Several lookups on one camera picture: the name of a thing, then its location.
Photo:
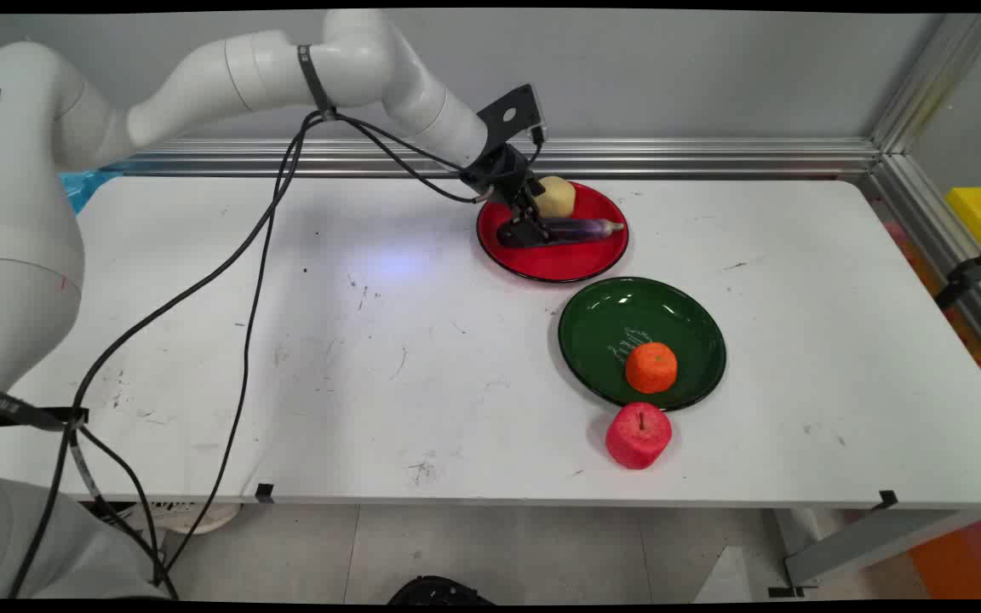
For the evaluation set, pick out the purple toy eggplant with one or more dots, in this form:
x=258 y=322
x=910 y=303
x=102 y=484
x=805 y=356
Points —
x=580 y=228

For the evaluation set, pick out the aluminium frame corner post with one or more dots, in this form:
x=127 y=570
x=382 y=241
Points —
x=937 y=77

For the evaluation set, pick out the green round plate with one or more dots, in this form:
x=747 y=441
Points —
x=610 y=332

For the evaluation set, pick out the black clamp stand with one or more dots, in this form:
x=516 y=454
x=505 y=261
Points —
x=967 y=274

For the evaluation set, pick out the aluminium frame back rail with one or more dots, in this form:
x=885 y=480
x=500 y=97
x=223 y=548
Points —
x=627 y=157

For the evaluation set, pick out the blue plastic sheet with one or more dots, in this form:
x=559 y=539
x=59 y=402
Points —
x=82 y=187

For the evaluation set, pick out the black object on floor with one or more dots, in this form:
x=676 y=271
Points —
x=439 y=592

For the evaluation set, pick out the orange floor box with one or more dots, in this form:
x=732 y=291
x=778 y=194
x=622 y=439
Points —
x=967 y=558

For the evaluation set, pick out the pale yellow toy potato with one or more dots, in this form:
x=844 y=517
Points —
x=557 y=196

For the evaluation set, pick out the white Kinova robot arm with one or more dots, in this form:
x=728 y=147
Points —
x=22 y=213

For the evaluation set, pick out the red round plate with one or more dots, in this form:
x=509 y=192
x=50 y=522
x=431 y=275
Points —
x=567 y=260

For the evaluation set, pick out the orange toy tangerine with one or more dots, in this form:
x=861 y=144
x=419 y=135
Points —
x=651 y=368

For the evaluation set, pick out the grey table leg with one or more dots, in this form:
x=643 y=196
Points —
x=865 y=541

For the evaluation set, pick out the black tape tab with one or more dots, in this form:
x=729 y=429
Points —
x=264 y=492
x=887 y=500

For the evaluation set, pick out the red toy apple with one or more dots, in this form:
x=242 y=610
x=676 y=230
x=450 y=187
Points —
x=639 y=436

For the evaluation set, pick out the aluminium frame side rail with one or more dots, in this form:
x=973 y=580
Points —
x=942 y=230

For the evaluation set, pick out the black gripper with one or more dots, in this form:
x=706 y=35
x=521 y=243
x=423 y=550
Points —
x=495 y=169

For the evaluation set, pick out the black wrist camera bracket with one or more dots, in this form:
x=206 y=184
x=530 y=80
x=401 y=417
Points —
x=509 y=111

